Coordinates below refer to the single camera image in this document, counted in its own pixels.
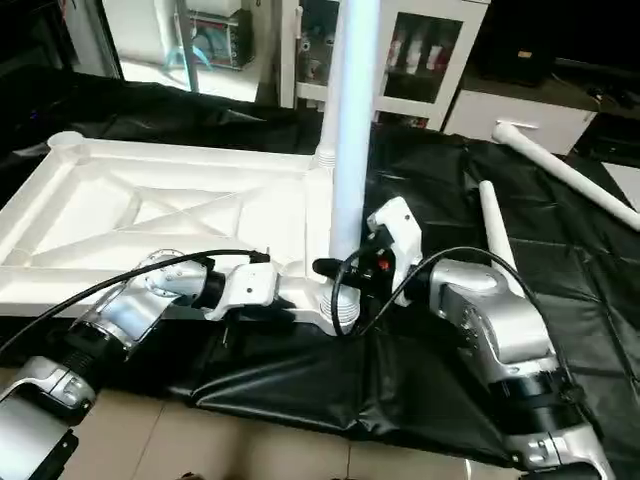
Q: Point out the white plastic table leg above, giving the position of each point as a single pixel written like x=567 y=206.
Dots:
x=324 y=140
x=495 y=225
x=560 y=170
x=350 y=150

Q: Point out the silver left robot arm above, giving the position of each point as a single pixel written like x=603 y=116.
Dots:
x=130 y=310

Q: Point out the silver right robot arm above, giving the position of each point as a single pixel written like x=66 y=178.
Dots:
x=500 y=330

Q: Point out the black work mat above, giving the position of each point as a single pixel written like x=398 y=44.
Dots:
x=300 y=380

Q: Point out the white plastic table top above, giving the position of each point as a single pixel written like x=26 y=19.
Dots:
x=150 y=210

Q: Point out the white drawer unit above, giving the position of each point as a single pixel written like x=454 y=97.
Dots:
x=520 y=118

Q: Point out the white glass-door cabinet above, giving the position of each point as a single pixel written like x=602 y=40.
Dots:
x=420 y=55

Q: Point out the teal storage box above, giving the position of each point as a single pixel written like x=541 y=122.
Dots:
x=220 y=40

